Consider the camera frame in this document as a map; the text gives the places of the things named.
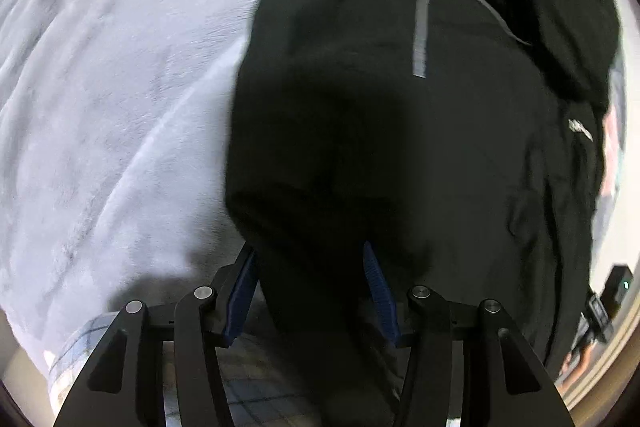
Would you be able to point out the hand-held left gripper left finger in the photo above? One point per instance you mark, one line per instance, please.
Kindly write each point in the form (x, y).
(240, 294)

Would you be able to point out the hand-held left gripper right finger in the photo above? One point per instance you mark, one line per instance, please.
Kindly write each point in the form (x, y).
(381, 294)

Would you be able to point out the black hooded jacket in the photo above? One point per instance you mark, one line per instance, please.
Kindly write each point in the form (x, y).
(400, 132)

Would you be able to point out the white bed sheet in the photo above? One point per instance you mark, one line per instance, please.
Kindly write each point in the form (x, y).
(607, 247)

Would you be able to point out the wooden slatted headboard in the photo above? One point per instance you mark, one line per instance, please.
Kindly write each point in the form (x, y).
(607, 372)

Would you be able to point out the checked bed sheet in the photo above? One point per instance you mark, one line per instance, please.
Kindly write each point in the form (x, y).
(265, 402)

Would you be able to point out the grey floral blanket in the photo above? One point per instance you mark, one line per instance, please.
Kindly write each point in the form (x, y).
(125, 107)

